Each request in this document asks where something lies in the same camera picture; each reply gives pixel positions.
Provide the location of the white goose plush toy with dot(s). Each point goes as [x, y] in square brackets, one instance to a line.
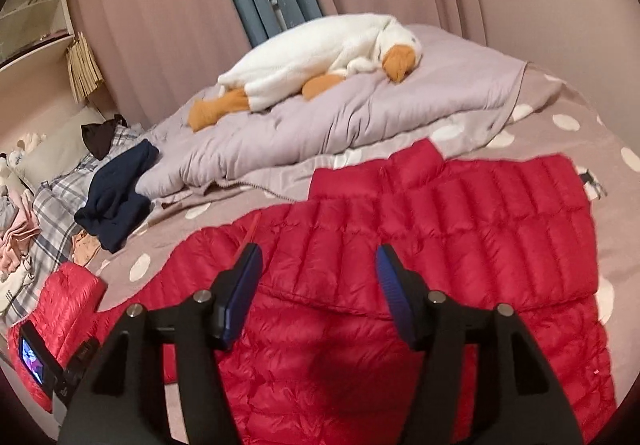
[308, 60]

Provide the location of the black garment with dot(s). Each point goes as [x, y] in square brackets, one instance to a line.
[98, 137]

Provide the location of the red down jacket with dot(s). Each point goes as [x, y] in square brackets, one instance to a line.
[407, 300]

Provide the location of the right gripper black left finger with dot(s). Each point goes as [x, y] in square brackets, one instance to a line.
[121, 399]

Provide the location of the pink clothes pile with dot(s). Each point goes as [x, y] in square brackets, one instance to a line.
[19, 228]

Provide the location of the navy blue garment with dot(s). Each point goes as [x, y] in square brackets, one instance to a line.
[114, 209]

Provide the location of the white wall shelf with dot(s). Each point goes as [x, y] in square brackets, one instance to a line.
[30, 24]

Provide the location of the beige pillow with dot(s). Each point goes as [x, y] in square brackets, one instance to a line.
[59, 153]

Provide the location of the small plush toys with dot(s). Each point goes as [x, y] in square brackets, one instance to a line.
[15, 154]

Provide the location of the lilac quilt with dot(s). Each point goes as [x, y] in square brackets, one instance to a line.
[460, 97]

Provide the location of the polka dot bed sheet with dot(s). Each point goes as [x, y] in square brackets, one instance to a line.
[600, 184]

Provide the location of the folded red jacket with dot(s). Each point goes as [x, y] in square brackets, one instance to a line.
[67, 302]

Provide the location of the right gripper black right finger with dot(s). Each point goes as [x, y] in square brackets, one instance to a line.
[517, 399]

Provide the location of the yellow tassel hanging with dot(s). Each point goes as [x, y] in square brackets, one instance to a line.
[83, 70]

